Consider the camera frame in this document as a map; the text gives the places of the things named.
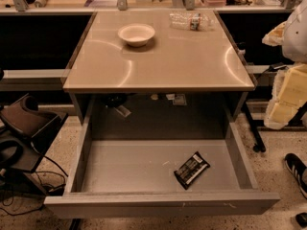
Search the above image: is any open grey top drawer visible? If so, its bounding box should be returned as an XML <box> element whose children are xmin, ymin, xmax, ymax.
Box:
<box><xmin>45</xmin><ymin>95</ymin><xmax>280</xmax><ymax>219</ymax></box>

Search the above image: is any white paper bowl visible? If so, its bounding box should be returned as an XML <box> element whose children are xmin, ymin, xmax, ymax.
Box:
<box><xmin>118</xmin><ymin>24</ymin><xmax>155</xmax><ymax>47</ymax></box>

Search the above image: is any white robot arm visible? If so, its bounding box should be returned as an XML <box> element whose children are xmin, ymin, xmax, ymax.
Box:
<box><xmin>262</xmin><ymin>0</ymin><xmax>307</xmax><ymax>129</ymax></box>

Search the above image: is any black floor cable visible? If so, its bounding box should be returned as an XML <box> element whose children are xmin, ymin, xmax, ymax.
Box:
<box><xmin>0</xmin><ymin>141</ymin><xmax>69</xmax><ymax>217</ymax></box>

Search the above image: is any black shoe tip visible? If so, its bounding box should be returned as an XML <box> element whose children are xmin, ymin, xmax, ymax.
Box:
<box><xmin>295</xmin><ymin>212</ymin><xmax>307</xmax><ymax>227</ymax></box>

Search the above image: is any black and white sneaker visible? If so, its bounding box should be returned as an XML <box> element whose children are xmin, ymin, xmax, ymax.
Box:
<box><xmin>285</xmin><ymin>153</ymin><xmax>307</xmax><ymax>198</ymax></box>

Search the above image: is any black rxbar chocolate wrapper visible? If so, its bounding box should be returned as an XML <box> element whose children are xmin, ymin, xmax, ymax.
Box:
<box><xmin>174</xmin><ymin>151</ymin><xmax>210</xmax><ymax>190</ymax></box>

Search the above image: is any clear plastic water bottle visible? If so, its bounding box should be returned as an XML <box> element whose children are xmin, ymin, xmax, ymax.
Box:
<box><xmin>169</xmin><ymin>11</ymin><xmax>214</xmax><ymax>32</ymax></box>

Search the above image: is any beige counter cabinet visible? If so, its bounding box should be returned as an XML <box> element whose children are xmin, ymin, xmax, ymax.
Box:
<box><xmin>60</xmin><ymin>9</ymin><xmax>258</xmax><ymax>127</ymax></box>

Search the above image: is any dark brown office chair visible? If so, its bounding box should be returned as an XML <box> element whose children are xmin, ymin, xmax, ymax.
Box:
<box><xmin>0</xmin><ymin>94</ymin><xmax>68</xmax><ymax>196</ymax></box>

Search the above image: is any black table leg with caster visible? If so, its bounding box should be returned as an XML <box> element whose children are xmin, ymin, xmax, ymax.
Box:
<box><xmin>242</xmin><ymin>103</ymin><xmax>266</xmax><ymax>152</ymax></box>

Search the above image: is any black power adapter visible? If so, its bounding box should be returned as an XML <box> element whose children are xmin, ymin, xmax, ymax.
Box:
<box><xmin>268</xmin><ymin>62</ymin><xmax>287</xmax><ymax>72</ymax></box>

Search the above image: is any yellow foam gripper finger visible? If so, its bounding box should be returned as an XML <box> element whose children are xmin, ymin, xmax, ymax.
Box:
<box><xmin>264</xmin><ymin>63</ymin><xmax>307</xmax><ymax>130</ymax></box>
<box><xmin>262</xmin><ymin>22</ymin><xmax>286</xmax><ymax>47</ymax></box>

